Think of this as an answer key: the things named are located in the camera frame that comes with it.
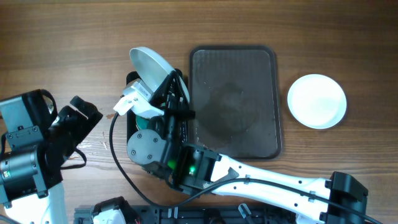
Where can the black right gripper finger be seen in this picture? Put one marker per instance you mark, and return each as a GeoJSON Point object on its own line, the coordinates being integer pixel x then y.
{"type": "Point", "coordinates": [160, 95]}
{"type": "Point", "coordinates": [182, 112]}

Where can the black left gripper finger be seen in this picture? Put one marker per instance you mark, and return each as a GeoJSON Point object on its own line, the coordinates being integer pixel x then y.
{"type": "Point", "coordinates": [88, 109]}
{"type": "Point", "coordinates": [76, 166]}

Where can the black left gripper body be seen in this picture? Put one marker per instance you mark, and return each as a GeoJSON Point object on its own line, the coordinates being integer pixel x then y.
{"type": "Point", "coordinates": [71, 129]}

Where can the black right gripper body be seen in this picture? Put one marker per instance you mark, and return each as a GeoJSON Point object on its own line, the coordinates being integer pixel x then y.
{"type": "Point", "coordinates": [171, 129]}

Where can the plate with blue stain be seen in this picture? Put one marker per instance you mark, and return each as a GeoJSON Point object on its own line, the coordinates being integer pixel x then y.
{"type": "Point", "coordinates": [151, 68]}

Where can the teal and yellow sponge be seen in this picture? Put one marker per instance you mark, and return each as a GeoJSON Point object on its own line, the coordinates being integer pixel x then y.
{"type": "Point", "coordinates": [142, 123]}

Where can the white plate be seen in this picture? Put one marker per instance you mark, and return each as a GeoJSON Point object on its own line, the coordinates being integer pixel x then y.
{"type": "Point", "coordinates": [317, 101]}

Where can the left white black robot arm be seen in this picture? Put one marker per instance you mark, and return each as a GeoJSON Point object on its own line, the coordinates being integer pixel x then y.
{"type": "Point", "coordinates": [29, 192]}

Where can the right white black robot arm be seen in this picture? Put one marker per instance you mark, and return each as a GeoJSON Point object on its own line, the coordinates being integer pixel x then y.
{"type": "Point", "coordinates": [339, 199]}

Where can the brown serving tray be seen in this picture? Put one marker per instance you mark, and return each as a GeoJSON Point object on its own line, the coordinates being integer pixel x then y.
{"type": "Point", "coordinates": [234, 92]}

